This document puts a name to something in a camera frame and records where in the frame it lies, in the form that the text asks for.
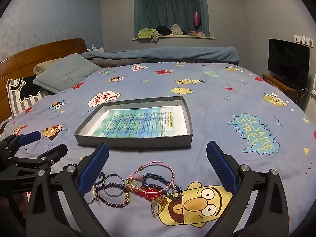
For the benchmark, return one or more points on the window sill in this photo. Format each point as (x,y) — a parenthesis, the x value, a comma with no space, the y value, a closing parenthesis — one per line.
(185,37)

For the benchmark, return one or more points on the teal curtain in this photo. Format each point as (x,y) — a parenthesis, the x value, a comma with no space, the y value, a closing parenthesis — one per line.
(167,7)

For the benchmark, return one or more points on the tan pillow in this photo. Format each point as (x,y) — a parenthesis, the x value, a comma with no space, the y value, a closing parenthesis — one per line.
(42,66)

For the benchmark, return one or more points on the black cloth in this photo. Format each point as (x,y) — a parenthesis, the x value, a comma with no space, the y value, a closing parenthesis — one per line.
(163,29)

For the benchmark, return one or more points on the blue duvet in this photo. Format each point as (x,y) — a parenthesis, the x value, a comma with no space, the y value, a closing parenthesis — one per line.
(172,54)

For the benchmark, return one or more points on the black television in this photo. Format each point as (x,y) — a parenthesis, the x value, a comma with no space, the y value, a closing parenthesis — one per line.
(287,59)

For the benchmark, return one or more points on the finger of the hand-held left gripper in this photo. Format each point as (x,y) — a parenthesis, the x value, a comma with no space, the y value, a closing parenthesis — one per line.
(29,137)
(53,153)

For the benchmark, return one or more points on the pearl hair clip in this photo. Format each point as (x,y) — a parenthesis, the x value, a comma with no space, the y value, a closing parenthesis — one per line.
(95,193)

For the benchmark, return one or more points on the blue-grey pillow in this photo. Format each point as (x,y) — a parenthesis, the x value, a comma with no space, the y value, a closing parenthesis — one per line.
(66,74)

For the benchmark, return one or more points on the green cloth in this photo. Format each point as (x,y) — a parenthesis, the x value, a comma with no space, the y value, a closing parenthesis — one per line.
(148,32)

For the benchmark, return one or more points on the white wall sockets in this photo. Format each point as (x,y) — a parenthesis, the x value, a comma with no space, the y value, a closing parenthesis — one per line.
(302,39)

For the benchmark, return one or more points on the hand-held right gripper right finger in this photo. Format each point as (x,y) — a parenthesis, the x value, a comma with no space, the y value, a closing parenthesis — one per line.
(221,167)

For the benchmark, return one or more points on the beige cloth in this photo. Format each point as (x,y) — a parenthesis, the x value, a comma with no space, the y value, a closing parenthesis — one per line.
(175,29)

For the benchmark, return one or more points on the printed paper sheet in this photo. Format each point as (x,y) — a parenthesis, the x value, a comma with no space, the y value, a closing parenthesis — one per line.
(138,121)

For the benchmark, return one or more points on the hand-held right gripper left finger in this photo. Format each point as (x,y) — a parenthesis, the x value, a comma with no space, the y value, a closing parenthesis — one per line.
(95,167)

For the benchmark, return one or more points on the pink balloon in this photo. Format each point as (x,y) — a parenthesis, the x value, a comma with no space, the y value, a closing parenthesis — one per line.
(196,18)

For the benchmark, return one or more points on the striped pillow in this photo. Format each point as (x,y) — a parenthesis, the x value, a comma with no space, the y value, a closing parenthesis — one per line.
(17,98)

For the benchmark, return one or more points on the wooden headboard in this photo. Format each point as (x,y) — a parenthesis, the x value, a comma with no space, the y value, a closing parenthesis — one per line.
(37,54)

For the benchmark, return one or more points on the white plastic bag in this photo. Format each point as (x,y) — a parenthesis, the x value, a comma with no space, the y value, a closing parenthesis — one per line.
(96,48)

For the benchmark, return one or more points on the grey cardboard box tray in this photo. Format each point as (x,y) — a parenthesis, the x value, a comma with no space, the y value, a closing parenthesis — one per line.
(133,143)

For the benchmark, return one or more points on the wooden television stand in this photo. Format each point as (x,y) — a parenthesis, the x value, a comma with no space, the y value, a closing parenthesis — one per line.
(274,80)

